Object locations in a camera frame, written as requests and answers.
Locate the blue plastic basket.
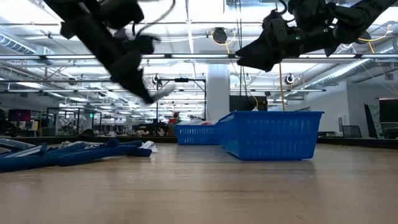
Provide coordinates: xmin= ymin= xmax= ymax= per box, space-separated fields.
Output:
xmin=216 ymin=111 xmax=325 ymax=162
xmin=175 ymin=120 xmax=220 ymax=146

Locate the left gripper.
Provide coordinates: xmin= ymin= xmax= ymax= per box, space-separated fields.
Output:
xmin=107 ymin=33 xmax=161 ymax=105

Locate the black mesh chair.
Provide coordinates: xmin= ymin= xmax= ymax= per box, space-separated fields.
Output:
xmin=341 ymin=124 xmax=363 ymax=139

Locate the blue disposable razor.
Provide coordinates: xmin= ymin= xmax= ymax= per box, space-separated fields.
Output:
xmin=0 ymin=142 xmax=48 ymax=158
xmin=57 ymin=144 xmax=153 ymax=167
xmin=40 ymin=141 xmax=88 ymax=156
xmin=0 ymin=154 xmax=62 ymax=174
xmin=102 ymin=138 xmax=144 ymax=149

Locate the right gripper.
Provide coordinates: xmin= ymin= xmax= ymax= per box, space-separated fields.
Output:
xmin=235 ymin=0 xmax=338 ymax=72

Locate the black workcell frame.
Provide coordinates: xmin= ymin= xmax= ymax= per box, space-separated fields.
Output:
xmin=46 ymin=107 xmax=102 ymax=136

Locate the yellow cable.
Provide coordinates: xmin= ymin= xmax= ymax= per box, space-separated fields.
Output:
xmin=278 ymin=62 xmax=285 ymax=112

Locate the black upright panel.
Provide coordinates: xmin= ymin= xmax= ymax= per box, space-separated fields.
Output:
xmin=363 ymin=103 xmax=379 ymax=139

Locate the dark red screen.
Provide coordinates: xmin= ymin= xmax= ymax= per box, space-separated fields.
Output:
xmin=7 ymin=108 xmax=32 ymax=123

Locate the black stand frame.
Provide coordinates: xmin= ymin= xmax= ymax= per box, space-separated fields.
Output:
xmin=155 ymin=77 xmax=208 ymax=121

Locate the black monitor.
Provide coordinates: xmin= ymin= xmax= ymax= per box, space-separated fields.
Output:
xmin=378 ymin=98 xmax=398 ymax=124
xmin=229 ymin=95 xmax=268 ymax=112

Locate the white building pillar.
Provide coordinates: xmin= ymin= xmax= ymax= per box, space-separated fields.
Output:
xmin=206 ymin=64 xmax=231 ymax=123

